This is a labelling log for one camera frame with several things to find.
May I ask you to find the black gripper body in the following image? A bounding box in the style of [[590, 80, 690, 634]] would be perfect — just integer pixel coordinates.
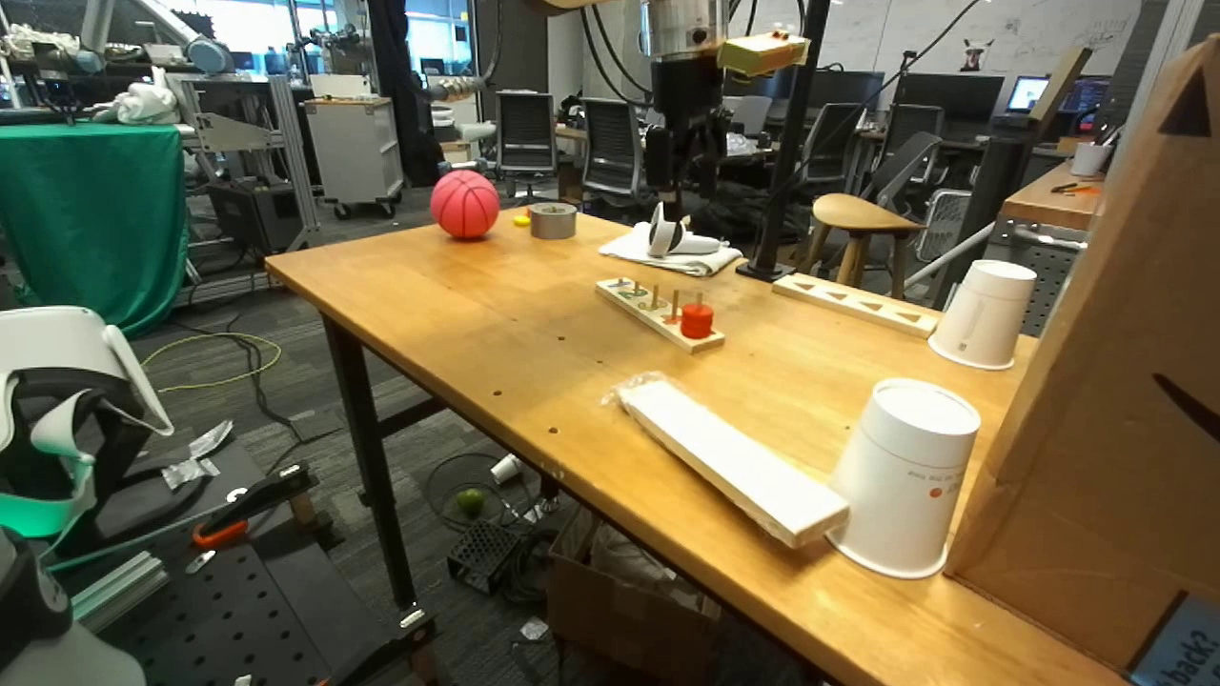
[[650, 55, 724, 202]]

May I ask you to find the orange disc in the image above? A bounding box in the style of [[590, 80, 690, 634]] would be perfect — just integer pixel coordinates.
[[683, 319, 712, 341], [683, 304, 712, 329]]

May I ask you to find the wooden peg rack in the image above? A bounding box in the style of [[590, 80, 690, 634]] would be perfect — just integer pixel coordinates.
[[594, 280, 724, 351]]

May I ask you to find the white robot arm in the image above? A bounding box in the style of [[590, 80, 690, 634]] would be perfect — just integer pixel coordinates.
[[638, 0, 812, 202]]

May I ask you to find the white cloth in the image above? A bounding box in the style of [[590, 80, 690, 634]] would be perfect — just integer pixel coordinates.
[[604, 221, 739, 280]]

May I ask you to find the grey tape roll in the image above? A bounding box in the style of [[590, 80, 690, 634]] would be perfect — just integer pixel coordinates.
[[529, 202, 575, 239]]

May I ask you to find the wooden stool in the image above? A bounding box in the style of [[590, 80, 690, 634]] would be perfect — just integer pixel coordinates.
[[800, 193, 919, 295]]

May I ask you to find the pink ball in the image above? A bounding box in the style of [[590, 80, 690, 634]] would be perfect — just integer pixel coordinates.
[[433, 172, 499, 239]]

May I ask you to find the white paper cup far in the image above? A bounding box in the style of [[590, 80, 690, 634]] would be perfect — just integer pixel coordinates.
[[929, 259, 1039, 370]]

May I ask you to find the white paper cup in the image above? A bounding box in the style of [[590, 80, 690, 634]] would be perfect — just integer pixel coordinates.
[[929, 259, 1039, 370], [832, 376, 980, 578]]

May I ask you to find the white wooden block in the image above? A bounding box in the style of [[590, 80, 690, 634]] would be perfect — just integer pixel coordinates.
[[614, 376, 846, 548]]

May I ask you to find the white paper cup near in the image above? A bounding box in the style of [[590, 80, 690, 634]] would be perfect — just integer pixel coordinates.
[[832, 376, 980, 578]]

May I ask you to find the wooden table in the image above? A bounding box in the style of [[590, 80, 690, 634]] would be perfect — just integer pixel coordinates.
[[266, 219, 1123, 686]]

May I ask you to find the green cloth table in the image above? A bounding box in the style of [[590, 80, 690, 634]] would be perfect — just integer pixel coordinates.
[[0, 121, 186, 332]]

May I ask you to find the white VR headset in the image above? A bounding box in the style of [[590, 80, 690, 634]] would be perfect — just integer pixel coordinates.
[[0, 304, 175, 538]]

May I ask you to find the black camera stand pole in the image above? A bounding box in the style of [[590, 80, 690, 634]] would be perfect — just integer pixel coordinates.
[[739, 0, 832, 284]]

